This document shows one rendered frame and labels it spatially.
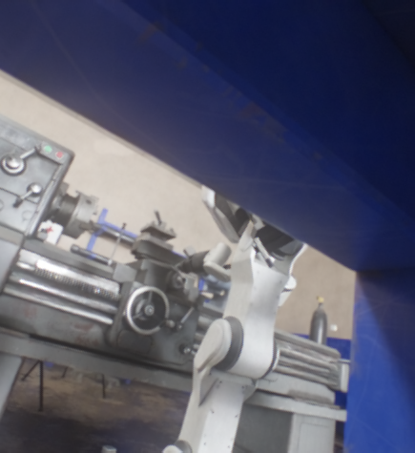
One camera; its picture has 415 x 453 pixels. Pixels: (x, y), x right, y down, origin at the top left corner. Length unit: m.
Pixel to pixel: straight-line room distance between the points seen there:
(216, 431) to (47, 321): 0.91
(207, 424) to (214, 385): 0.09
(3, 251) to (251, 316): 0.96
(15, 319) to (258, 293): 1.05
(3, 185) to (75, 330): 0.71
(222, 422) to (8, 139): 1.40
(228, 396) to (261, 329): 0.20
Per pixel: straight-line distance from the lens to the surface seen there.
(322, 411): 2.38
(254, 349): 0.89
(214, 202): 1.15
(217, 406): 0.96
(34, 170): 1.61
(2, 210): 1.56
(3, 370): 1.52
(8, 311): 1.57
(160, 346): 1.57
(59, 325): 1.59
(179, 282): 1.50
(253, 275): 0.90
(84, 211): 1.76
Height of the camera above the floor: 0.57
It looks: 24 degrees up
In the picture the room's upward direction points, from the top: 15 degrees clockwise
